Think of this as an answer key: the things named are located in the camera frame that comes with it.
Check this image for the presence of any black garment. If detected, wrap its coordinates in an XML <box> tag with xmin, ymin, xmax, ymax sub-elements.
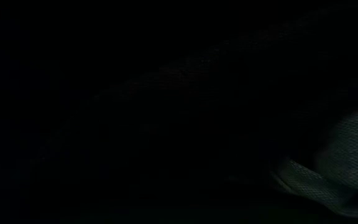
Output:
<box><xmin>0</xmin><ymin>0</ymin><xmax>358</xmax><ymax>224</ymax></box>

